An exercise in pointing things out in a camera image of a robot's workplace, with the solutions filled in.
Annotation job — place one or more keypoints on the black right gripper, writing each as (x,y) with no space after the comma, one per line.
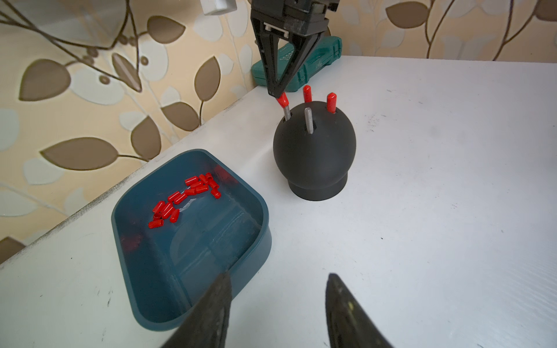
(301,23)

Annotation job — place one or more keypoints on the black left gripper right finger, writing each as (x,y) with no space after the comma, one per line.
(347,323)

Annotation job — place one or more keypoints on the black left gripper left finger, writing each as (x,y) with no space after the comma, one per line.
(207,322)

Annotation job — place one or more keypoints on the red screw protection sleeve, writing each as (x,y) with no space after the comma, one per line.
(307,94)

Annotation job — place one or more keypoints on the red sleeve on screw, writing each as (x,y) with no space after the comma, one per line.
(331,103)

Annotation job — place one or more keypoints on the black dome screw fixture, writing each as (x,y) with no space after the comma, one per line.
(314,150)

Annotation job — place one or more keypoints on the dark teal plastic tray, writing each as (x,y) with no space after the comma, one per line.
(168,269)

